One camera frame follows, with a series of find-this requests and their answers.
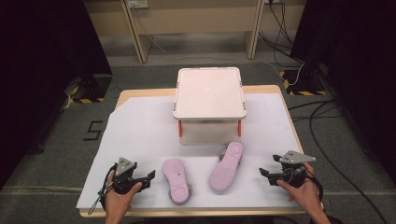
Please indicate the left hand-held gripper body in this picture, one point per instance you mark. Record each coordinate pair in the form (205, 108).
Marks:
(124, 174)

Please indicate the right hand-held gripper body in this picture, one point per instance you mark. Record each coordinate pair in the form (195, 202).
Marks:
(294, 174)

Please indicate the pink sandal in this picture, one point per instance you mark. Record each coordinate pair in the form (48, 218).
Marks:
(225, 166)
(176, 180)

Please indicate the white shoe rack orange posts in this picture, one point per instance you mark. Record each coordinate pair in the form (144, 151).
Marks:
(208, 93)

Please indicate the person's right hand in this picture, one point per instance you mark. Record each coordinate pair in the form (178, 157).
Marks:
(306, 196)

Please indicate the person's left hand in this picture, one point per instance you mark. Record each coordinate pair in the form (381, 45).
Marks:
(118, 202)

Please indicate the white table cloth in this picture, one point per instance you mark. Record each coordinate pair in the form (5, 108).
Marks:
(140, 140)

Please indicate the yellow black striped base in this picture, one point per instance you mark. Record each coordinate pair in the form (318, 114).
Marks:
(90, 100)
(306, 93)

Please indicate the black curtain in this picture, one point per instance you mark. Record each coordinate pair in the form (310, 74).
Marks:
(40, 77)
(358, 62)

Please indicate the white wall socket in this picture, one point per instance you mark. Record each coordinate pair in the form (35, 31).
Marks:
(137, 3)

